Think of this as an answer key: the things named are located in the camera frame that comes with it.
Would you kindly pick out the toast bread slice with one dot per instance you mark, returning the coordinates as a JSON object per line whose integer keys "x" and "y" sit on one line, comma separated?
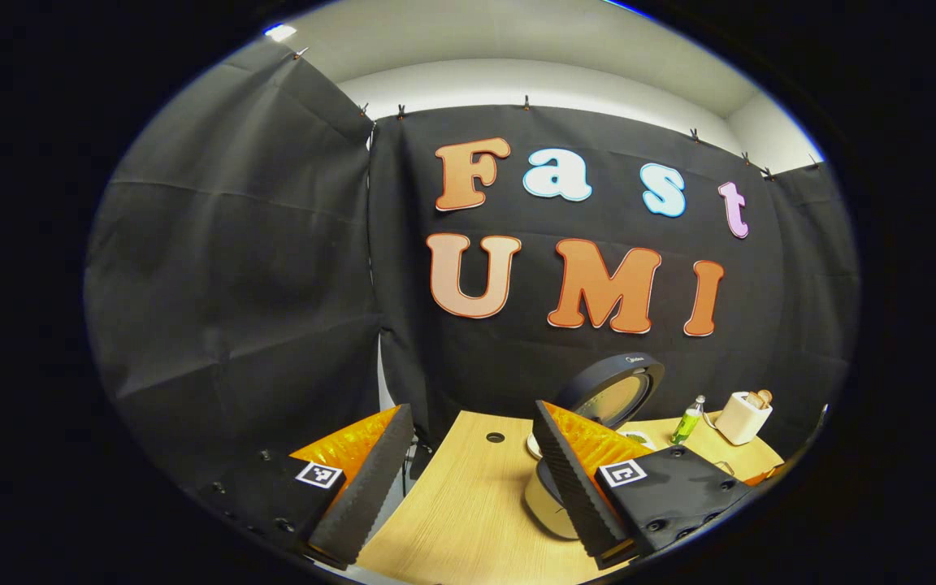
{"x": 765, "y": 396}
{"x": 752, "y": 400}

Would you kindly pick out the green drink bottle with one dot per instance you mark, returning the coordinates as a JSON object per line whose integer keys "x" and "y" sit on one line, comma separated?
{"x": 686, "y": 426}

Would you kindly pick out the ceiling light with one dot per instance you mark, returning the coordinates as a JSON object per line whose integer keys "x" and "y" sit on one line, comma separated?
{"x": 279, "y": 32}

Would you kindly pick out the black backdrop cloth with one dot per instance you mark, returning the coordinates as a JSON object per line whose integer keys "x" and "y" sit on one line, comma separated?
{"x": 232, "y": 284}

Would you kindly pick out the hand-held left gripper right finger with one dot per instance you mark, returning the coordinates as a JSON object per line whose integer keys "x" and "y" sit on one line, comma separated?
{"x": 569, "y": 496}

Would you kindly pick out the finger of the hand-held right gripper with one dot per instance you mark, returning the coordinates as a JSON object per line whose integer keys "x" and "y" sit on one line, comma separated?
{"x": 764, "y": 475}

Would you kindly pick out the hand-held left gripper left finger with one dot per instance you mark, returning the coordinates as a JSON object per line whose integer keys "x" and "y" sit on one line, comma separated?
{"x": 370, "y": 496}

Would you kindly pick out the white toaster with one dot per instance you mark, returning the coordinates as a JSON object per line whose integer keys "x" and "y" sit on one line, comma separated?
{"x": 738, "y": 422}

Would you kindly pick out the black rice cooker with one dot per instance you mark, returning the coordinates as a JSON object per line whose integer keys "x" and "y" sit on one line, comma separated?
{"x": 606, "y": 394}

